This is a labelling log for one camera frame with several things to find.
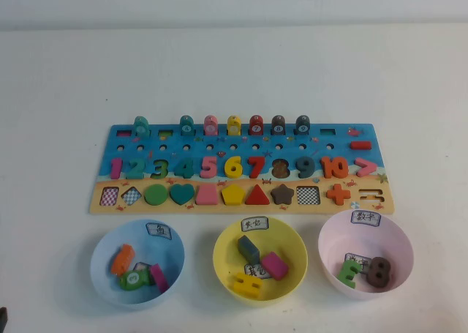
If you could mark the red triangle piece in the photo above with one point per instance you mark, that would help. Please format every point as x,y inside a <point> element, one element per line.
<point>257,197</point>

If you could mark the teal number two piece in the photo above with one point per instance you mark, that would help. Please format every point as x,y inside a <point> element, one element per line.
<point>136,173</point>

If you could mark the red number seven piece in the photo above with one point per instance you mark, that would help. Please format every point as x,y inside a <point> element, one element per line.
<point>259,164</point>

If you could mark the green circle piece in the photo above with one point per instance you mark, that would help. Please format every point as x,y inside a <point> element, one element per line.
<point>156,194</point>

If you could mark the brown star piece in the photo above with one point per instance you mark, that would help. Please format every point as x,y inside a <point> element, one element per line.
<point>282,194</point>

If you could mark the teal number four piece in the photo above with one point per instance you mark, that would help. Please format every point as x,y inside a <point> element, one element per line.
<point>187,170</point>

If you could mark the teal heart piece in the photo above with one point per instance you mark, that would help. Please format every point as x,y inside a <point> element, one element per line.
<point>182,194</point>

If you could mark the pink plastic bowl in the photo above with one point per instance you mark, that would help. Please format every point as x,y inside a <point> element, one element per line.
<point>398,245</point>

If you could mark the yellow fish peg number six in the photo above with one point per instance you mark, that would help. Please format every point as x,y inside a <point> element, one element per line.
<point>234,125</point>

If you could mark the paper label on yellow bowl rim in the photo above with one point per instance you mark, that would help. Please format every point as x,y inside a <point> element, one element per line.
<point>254,225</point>

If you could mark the pink number five piece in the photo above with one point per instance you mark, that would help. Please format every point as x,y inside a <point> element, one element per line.
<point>210,167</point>

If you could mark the pink trapezoid piece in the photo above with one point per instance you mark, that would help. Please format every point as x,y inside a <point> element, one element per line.
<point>207,195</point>

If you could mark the brown fish peg number eight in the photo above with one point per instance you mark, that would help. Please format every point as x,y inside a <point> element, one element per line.
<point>278,124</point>

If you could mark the brown number eight piece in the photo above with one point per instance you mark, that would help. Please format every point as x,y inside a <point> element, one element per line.
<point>378,271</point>

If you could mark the paper label inside pink bowl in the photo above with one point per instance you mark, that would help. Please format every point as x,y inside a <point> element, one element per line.
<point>362,261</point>

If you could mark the dark grey number nine piece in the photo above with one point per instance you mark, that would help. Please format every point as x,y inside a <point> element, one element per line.
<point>310,166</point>

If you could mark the orange fish piece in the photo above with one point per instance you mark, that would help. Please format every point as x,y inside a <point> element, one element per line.
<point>123,260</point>

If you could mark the magenta fish piece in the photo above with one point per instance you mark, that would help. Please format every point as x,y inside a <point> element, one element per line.
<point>159,278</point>

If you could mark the dark grey fish peg nine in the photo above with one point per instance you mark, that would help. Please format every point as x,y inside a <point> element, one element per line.
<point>302,124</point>

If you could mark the teal fish peg number four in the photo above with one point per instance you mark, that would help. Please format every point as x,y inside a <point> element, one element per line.
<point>186,125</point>

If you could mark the teal fish peg number two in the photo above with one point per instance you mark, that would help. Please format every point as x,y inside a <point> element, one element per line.
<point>140,126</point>

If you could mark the pink fish peg number five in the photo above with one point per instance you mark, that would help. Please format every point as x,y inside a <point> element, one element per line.
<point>211,125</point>

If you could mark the orange number ten piece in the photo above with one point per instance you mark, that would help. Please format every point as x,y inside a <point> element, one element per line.
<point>327,168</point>

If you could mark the yellow number six piece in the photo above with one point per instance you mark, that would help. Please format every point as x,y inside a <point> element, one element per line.
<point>230,170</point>

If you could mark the red fish peg number seven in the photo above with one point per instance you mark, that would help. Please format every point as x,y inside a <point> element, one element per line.
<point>256,125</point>

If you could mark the paper label on pink bowl rim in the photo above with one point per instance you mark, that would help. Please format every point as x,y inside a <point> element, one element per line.
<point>365,217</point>

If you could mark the dark object at table edge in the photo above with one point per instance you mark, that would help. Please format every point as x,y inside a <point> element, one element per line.
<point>3,317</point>

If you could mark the yellow pentagon piece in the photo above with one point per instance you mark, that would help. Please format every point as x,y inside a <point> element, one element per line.
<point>232,195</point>

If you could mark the magenta number one piece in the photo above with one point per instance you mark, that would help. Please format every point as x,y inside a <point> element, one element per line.
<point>116,168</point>

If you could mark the light green number three piece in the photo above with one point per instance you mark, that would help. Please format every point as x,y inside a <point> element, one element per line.
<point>347,272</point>

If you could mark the dark grey square block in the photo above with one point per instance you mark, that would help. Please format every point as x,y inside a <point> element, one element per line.
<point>248,248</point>

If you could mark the pink greater-than sign piece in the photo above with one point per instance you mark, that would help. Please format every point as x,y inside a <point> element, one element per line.
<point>369,167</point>

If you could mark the green fish piece number three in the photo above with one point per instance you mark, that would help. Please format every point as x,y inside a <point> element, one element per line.
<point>132,280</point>

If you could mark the colourful wooden puzzle board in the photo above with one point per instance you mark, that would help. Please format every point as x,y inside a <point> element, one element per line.
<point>234,148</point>

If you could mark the paper label on blue bowl rim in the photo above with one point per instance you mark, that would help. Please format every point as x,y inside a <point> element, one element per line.
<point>159,230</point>

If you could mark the paper label inside yellow bowl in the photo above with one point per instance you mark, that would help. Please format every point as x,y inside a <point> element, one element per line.
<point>256,271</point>

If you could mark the red minus sign piece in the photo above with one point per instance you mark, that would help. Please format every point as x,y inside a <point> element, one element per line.
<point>360,145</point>

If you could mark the orange plus sign piece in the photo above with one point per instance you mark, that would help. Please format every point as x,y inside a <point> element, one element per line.
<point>338,194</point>

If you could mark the paper label inside blue bowl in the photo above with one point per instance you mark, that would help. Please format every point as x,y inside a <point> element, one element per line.
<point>142,266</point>

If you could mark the magenta rectangle block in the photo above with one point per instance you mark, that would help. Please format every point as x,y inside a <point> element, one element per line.
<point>274,265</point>

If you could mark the yellow plastic bowl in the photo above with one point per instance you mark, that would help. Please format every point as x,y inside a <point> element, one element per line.
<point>292,281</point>

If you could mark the yellow equals sign piece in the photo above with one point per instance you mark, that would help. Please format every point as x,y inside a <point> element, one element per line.
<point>246,284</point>

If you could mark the light blue plastic bowl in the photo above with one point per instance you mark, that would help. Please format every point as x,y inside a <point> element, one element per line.
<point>109,289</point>

